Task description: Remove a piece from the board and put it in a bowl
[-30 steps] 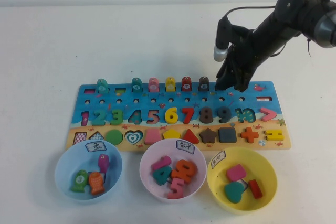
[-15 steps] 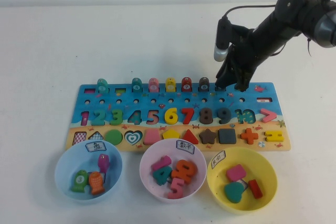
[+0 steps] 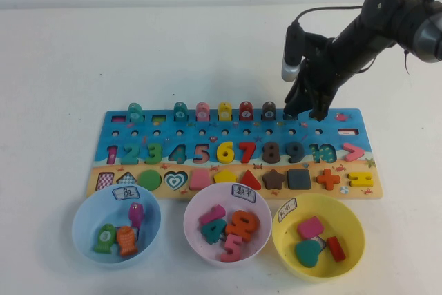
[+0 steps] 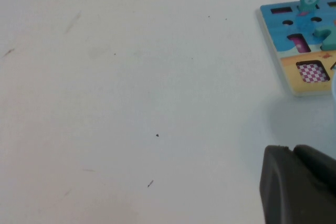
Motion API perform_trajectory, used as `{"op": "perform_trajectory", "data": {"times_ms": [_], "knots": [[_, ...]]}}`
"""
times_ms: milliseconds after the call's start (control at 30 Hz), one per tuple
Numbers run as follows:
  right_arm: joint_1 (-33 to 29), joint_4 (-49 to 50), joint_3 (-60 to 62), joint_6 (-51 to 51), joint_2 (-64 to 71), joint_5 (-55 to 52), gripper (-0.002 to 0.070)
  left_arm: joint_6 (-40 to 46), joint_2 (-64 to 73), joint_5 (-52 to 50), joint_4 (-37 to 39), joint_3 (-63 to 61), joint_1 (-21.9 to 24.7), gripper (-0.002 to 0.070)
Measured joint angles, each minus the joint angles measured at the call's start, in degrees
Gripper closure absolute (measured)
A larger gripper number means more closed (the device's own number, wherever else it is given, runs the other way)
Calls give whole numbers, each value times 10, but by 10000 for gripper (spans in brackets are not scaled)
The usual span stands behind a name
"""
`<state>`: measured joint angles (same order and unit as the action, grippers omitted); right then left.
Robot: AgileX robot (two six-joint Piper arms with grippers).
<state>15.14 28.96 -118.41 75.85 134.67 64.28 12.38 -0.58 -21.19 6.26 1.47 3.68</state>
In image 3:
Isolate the brown number eight piece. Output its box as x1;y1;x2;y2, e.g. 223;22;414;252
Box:
261;141;281;164

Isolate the orange number ten piece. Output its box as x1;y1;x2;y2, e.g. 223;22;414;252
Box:
224;210;260;242

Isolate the yellow equals sign piece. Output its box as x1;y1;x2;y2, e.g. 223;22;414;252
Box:
347;171;375;187

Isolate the teal heart piece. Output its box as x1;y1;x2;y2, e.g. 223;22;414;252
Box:
294;239;325;269

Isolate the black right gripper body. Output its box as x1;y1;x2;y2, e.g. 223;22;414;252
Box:
300;21;394;97

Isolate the yellow plastic bowl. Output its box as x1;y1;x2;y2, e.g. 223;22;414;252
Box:
271;193;365;278

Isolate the teal wooden fish two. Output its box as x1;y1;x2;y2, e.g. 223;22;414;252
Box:
126;102;143;123

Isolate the pink wooden fish five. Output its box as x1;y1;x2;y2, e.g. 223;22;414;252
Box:
195;101;211;122

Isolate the red bar piece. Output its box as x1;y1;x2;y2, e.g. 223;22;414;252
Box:
325;236;347;263

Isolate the green number three piece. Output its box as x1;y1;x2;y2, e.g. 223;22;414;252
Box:
144;144;163;166

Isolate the light pink plastic bowl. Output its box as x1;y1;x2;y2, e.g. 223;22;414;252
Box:
183;182;272;268

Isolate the red wooden fish seven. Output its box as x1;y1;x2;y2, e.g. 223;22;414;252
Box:
238;100;254;122

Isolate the brown star piece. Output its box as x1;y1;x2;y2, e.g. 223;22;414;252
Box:
261;169;286;189

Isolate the yellow pentagon piece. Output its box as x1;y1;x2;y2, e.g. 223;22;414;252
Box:
213;169;238;185

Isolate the teal number two piece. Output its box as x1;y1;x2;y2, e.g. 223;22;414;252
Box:
119;145;140;167

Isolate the green circle piece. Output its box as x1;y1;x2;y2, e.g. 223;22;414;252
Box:
138;170;162;193

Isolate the grey number nine piece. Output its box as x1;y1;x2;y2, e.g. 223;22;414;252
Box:
285;140;305;164

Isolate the orange wooden fish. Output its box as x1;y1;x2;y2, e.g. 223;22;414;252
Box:
115;225;139;258

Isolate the colourful wooden puzzle board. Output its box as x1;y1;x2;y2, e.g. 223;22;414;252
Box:
84;106;384;201

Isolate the pink number one piece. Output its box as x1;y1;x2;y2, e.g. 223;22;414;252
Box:
198;204;227;227

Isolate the pink number five piece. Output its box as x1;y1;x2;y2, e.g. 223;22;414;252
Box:
220;234;242;263

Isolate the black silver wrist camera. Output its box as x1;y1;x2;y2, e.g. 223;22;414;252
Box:
281;21;307;82

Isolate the red number seven piece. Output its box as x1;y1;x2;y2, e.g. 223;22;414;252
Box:
238;141;257;164

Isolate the yellow wooden fish six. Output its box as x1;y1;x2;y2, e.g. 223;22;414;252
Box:
218;101;233;122

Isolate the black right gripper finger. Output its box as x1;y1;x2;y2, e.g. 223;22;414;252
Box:
283;80;314;116
309;93;333;122

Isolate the teal number four piece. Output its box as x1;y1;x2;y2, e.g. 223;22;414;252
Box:
200;220;227;246

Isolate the purple wooden fish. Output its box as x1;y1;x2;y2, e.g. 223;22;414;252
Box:
128;202;145;230

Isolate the pink trapezoid piece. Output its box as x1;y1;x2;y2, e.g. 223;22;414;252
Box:
189;170;212;191

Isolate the pink rectangle piece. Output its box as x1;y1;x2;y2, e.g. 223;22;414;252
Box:
297;216;325;240

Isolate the pink greater-than sign piece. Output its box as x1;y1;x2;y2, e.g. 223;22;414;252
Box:
342;142;365;162

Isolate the teal wooden fish four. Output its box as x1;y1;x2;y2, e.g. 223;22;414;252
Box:
173;101;189;122

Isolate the yellow number six piece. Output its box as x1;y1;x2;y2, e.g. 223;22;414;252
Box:
216;140;236;164

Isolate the green wooden fish three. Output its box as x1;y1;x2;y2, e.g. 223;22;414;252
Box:
91;223;116;254

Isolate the red triangle piece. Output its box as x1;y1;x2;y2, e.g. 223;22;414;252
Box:
238;169;262;191

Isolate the light blue plastic bowl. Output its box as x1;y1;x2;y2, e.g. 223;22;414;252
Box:
71;186;162;271

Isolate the brown wooden fish eight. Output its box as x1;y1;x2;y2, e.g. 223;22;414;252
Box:
261;100;277;122

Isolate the orange plus sign piece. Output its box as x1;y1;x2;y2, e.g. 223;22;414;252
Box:
316;167;341;189

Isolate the dark grey square piece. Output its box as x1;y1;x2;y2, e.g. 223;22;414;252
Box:
287;169;312;191

